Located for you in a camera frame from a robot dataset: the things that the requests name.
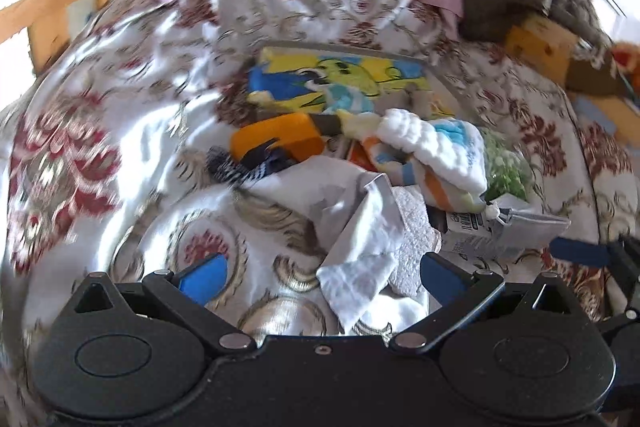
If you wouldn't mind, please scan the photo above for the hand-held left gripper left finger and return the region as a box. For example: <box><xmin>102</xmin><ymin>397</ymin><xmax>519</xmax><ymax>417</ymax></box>
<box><xmin>75</xmin><ymin>253</ymin><xmax>256</xmax><ymax>355</ymax></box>

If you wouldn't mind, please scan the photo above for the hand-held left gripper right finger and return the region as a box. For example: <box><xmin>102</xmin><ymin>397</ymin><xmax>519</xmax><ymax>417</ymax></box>
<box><xmin>390</xmin><ymin>253</ymin><xmax>576</xmax><ymax>354</ymax></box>

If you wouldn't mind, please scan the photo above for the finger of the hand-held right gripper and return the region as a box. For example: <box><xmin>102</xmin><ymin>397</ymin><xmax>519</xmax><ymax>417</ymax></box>
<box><xmin>597</xmin><ymin>304</ymin><xmax>640</xmax><ymax>350</ymax></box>
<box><xmin>549</xmin><ymin>234</ymin><xmax>640</xmax><ymax>303</ymax></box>

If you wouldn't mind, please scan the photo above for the white terry towel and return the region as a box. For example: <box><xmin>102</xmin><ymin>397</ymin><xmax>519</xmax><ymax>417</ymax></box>
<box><xmin>387</xmin><ymin>184</ymin><xmax>443</xmax><ymax>303</ymax></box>

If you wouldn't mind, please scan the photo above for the pastel striped cloth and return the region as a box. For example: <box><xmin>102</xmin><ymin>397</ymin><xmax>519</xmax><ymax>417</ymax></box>
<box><xmin>337</xmin><ymin>109</ymin><xmax>488</xmax><ymax>212</ymax></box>

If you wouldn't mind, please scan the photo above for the white grey cloth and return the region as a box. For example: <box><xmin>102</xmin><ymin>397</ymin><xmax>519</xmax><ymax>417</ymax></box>
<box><xmin>235</xmin><ymin>154</ymin><xmax>408</xmax><ymax>338</ymax></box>

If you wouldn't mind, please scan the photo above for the white blue fluffy sock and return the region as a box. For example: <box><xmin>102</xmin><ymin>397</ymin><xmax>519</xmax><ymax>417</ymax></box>
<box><xmin>377</xmin><ymin>108</ymin><xmax>488</xmax><ymax>195</ymax></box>

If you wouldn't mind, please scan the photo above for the white grey plastic packet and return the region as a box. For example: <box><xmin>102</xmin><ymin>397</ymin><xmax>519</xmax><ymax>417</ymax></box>
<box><xmin>440</xmin><ymin>202</ymin><xmax>571</xmax><ymax>263</ymax></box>

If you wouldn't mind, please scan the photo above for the green white floral cloth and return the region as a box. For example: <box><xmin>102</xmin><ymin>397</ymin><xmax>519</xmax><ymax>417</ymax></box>
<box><xmin>480</xmin><ymin>127</ymin><xmax>533</xmax><ymax>202</ymax></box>

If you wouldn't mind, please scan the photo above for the black white striped sock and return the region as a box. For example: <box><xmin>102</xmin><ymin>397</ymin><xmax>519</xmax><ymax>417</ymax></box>
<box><xmin>207</xmin><ymin>142</ymin><xmax>296</xmax><ymax>188</ymax></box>

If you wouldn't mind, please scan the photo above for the orange knit hat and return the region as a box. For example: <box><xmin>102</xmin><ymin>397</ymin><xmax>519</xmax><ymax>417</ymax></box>
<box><xmin>230</xmin><ymin>113</ymin><xmax>326</xmax><ymax>162</ymax></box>

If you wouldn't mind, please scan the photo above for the floral bedspread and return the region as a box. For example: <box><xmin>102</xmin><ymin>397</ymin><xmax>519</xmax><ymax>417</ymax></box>
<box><xmin>0</xmin><ymin>0</ymin><xmax>640</xmax><ymax>427</ymax></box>

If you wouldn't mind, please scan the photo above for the cardboard box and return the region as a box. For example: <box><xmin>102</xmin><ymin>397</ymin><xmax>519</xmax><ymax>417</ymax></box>
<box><xmin>505</xmin><ymin>14</ymin><xmax>593</xmax><ymax>82</ymax></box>

